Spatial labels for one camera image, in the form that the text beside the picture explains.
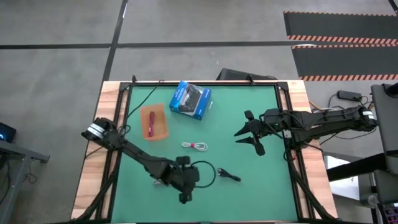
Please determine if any grey metal stand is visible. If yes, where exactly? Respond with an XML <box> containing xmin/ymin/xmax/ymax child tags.
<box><xmin>0</xmin><ymin>139</ymin><xmax>50</xmax><ymax>224</ymax></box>

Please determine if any small black connector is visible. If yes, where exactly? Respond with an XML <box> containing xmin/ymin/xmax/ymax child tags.
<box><xmin>216</xmin><ymin>167</ymin><xmax>242</xmax><ymax>182</ymax></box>

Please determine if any white cable with red tie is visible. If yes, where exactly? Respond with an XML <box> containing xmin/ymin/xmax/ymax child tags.
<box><xmin>181</xmin><ymin>141</ymin><xmax>208</xmax><ymax>152</ymax></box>

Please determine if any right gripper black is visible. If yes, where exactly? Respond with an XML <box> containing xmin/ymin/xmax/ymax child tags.
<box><xmin>234</xmin><ymin>110</ymin><xmax>269</xmax><ymax>157</ymax></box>

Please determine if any blue game controller box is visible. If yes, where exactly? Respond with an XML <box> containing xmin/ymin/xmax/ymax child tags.
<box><xmin>169</xmin><ymin>80</ymin><xmax>213</xmax><ymax>121</ymax></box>

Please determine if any orange plastic tray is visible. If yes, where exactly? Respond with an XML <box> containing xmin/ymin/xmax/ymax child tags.
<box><xmin>139</xmin><ymin>103</ymin><xmax>170</xmax><ymax>142</ymax></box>

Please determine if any red pen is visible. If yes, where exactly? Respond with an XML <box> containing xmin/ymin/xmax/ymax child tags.
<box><xmin>148</xmin><ymin>111</ymin><xmax>156</xmax><ymax>138</ymax></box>

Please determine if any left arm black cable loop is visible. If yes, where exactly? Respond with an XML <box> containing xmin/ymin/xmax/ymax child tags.
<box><xmin>190</xmin><ymin>160</ymin><xmax>216</xmax><ymax>189</ymax></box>

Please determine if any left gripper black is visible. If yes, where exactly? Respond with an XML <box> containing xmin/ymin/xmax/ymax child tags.
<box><xmin>169</xmin><ymin>156</ymin><xmax>200</xmax><ymax>205</ymax></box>

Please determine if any black device with blue light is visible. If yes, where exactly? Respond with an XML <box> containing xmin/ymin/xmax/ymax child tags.
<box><xmin>0</xmin><ymin>121</ymin><xmax>17</xmax><ymax>144</ymax></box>

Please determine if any black diagonal frame brace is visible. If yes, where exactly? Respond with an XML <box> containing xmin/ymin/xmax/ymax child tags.
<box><xmin>284</xmin><ymin>149</ymin><xmax>338</xmax><ymax>222</ymax></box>
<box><xmin>74</xmin><ymin>148</ymin><xmax>123</xmax><ymax>222</ymax></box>

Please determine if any thin black cable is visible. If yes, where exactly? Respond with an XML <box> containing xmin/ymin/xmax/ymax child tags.
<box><xmin>119</xmin><ymin>79</ymin><xmax>164</xmax><ymax>134</ymax></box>

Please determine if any flat monitor on arm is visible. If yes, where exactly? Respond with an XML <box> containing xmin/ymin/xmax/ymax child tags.
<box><xmin>371</xmin><ymin>83</ymin><xmax>398</xmax><ymax>175</ymax></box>

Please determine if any black orange-striped floor mat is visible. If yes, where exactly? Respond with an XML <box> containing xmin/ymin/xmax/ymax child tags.
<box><xmin>283</xmin><ymin>11</ymin><xmax>398</xmax><ymax>45</ymax></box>
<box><xmin>291</xmin><ymin>44</ymin><xmax>398</xmax><ymax>82</ymax></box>

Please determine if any black box on floor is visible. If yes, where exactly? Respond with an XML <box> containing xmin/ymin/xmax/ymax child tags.
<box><xmin>216</xmin><ymin>67</ymin><xmax>278</xmax><ymax>82</ymax></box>

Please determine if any black power adapter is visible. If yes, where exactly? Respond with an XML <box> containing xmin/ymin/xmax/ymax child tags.
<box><xmin>337</xmin><ymin>90</ymin><xmax>363</xmax><ymax>101</ymax></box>

